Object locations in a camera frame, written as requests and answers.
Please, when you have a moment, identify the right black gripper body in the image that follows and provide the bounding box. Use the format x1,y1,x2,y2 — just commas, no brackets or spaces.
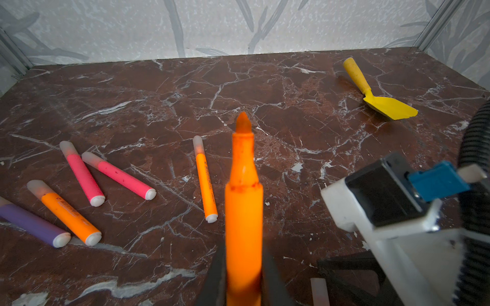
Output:
316,251,402,305

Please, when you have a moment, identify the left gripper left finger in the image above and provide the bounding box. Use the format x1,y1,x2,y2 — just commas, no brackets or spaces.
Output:
195,242,227,306

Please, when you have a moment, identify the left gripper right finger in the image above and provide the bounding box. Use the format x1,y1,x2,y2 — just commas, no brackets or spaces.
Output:
261,248,295,305

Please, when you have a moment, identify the translucent pen cap two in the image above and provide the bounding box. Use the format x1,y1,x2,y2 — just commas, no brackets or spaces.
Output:
310,278,330,306

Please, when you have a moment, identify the orange highlighter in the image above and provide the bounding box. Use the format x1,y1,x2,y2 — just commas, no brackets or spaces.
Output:
225,112,264,305
193,136,218,223

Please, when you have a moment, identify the pink highlighter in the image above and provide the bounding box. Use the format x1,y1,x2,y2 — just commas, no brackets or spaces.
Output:
59,141,105,207
81,152,156,201

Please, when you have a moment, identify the orange highlighter lone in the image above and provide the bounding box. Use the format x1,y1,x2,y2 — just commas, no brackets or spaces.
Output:
27,180,102,246

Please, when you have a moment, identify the purple highlighter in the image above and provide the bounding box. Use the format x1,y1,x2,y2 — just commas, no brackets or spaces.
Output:
1,198,71,248

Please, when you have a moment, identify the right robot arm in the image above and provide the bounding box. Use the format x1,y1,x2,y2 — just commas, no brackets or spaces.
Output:
317,104,489,305

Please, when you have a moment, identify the yellow plastic scoop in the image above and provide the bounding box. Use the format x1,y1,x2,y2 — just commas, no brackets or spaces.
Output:
342,57,419,121

